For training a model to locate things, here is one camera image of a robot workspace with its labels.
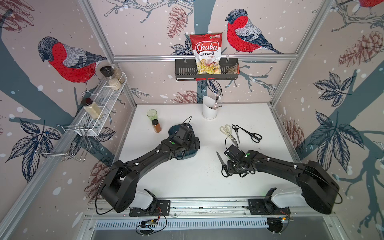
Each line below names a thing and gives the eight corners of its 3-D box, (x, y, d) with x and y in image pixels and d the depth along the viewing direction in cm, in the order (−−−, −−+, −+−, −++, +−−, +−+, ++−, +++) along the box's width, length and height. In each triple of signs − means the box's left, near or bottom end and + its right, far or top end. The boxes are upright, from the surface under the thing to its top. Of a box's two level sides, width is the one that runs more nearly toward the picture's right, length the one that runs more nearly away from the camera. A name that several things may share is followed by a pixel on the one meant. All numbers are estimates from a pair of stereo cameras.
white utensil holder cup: (203, 120, 112) (203, 107, 101) (202, 109, 120) (203, 96, 109) (215, 120, 112) (217, 107, 101) (214, 109, 120) (216, 96, 109)
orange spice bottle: (157, 133, 104) (154, 125, 97) (153, 128, 107) (150, 120, 100) (162, 130, 106) (159, 123, 99) (158, 125, 109) (155, 118, 102)
